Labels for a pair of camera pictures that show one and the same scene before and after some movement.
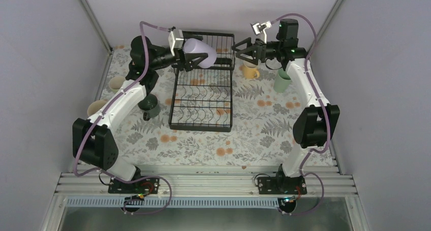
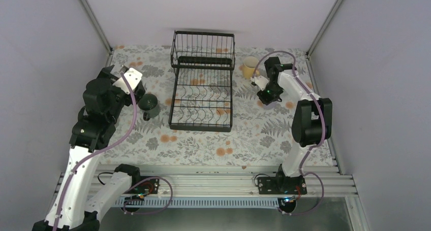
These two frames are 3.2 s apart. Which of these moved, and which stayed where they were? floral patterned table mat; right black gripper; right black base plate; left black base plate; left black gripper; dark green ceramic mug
Moved: right black gripper; left black gripper
Stayed: dark green ceramic mug; left black base plate; right black base plate; floral patterned table mat
